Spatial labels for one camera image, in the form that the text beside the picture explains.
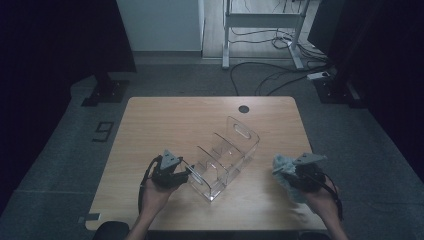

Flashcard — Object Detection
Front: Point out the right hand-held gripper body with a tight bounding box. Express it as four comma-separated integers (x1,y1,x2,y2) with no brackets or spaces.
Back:
293,152,328,193

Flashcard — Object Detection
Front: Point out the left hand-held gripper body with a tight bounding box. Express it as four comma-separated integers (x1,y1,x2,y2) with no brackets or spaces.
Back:
151,149,186,189

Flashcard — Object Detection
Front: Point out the light blue ribbed cloth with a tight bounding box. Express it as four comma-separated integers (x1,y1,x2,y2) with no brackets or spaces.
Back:
271,153,313,205

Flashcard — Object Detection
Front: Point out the clear plastic divided organizer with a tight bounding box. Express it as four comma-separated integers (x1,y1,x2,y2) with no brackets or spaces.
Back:
186,115,261,203

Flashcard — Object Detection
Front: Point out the person's left hand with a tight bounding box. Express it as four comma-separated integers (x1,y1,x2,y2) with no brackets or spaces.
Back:
141,179,178,216

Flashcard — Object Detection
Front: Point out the person's right hand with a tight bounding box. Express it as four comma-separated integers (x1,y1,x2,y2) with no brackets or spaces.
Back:
304,183,341,224

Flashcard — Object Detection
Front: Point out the person's dark clothing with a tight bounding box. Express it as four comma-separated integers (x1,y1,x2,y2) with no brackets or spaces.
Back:
92,220,130,240

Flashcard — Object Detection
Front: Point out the grey tape strip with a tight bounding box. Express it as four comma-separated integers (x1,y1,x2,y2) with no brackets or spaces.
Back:
78,212,102,224

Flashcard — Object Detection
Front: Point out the black stand base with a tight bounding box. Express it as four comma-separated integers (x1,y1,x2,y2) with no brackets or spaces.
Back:
313,74,368,109
80,71,130,108

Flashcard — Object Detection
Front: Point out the white power strip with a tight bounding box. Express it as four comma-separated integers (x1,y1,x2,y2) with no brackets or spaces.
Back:
306,70,332,82

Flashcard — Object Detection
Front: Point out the dark curtain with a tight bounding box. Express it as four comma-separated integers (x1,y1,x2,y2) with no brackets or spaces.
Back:
0,0,137,214
308,0,424,183

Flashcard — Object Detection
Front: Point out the left hand-held gripper black cable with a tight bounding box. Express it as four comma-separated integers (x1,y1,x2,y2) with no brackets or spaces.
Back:
138,155,163,214

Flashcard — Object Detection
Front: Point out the hand-held gripper black cable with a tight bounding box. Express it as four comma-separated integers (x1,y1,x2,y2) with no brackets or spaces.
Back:
311,173,344,221
138,155,163,214

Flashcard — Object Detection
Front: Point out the right hand-held gripper black cable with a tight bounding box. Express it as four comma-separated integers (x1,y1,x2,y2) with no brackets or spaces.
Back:
311,173,344,221

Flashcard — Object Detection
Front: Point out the long black floor cable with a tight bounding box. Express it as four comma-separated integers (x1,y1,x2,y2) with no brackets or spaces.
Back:
229,61,333,97

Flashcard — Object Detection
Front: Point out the tangle of black cables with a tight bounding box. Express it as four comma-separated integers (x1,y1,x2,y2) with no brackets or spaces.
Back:
229,26,329,64

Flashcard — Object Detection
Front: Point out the white metal desk frame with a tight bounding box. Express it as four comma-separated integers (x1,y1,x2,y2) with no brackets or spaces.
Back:
221,0,311,70

